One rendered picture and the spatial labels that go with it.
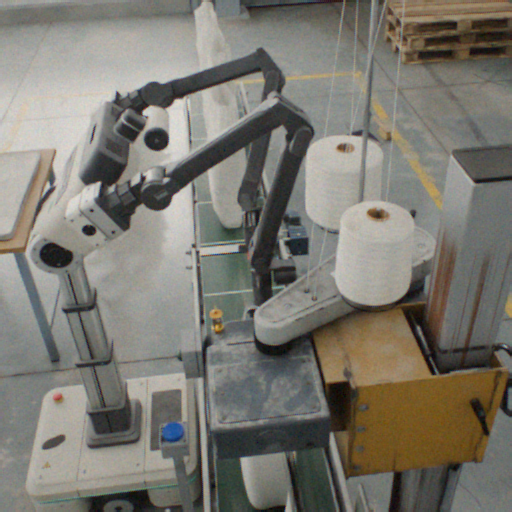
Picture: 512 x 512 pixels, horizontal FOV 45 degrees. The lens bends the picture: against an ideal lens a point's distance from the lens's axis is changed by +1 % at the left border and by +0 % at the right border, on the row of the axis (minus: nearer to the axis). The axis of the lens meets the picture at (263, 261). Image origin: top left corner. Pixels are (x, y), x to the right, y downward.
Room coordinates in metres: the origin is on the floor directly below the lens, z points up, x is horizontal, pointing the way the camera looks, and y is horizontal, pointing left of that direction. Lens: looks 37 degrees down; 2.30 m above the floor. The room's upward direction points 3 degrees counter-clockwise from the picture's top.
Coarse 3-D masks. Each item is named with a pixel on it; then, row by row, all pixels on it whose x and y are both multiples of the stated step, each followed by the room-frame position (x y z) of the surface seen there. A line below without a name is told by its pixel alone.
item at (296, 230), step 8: (288, 216) 2.87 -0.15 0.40; (296, 216) 2.84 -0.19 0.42; (288, 224) 2.84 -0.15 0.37; (296, 224) 2.81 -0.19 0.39; (288, 232) 2.75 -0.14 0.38; (296, 232) 2.73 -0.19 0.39; (304, 232) 2.72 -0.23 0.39; (288, 240) 2.69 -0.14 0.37; (296, 240) 2.67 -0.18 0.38; (304, 240) 2.68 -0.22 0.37; (296, 248) 2.67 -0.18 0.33; (304, 248) 2.68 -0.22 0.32
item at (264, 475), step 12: (252, 456) 1.12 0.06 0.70; (264, 456) 1.12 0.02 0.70; (276, 456) 1.11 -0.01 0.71; (252, 468) 1.12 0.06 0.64; (264, 468) 1.11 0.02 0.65; (276, 468) 1.11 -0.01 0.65; (252, 480) 1.12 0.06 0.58; (264, 480) 1.11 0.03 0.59; (276, 480) 1.11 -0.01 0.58; (252, 492) 1.12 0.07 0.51; (264, 492) 1.11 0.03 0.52; (276, 492) 1.12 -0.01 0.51; (252, 504) 1.13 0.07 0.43; (264, 504) 1.11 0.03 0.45; (276, 504) 1.13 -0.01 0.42
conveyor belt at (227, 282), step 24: (216, 264) 2.49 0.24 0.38; (240, 264) 2.48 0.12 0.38; (216, 288) 2.30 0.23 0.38; (240, 288) 2.29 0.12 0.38; (240, 312) 2.12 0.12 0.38; (312, 456) 1.33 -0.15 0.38; (240, 480) 1.25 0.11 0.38; (312, 480) 1.24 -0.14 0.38; (240, 504) 1.16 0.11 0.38; (312, 504) 1.15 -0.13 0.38
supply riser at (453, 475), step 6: (450, 468) 0.90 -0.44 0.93; (456, 468) 0.89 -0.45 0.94; (450, 474) 0.89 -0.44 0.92; (456, 474) 0.89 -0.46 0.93; (450, 480) 0.89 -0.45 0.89; (456, 480) 0.89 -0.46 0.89; (450, 486) 0.89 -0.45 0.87; (450, 492) 0.89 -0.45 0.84; (444, 498) 0.89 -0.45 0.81; (450, 498) 0.89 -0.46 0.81; (444, 504) 0.89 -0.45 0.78; (444, 510) 0.89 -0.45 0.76
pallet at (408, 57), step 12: (456, 36) 6.57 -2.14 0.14; (480, 36) 6.53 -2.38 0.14; (492, 36) 6.51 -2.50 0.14; (504, 36) 6.49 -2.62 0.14; (396, 48) 6.54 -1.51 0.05; (456, 48) 6.23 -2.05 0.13; (468, 48) 6.24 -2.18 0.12; (504, 48) 6.31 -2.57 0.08; (408, 60) 6.20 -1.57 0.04; (420, 60) 6.24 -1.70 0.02; (432, 60) 6.23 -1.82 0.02; (444, 60) 6.23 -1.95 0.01; (456, 60) 6.23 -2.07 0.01
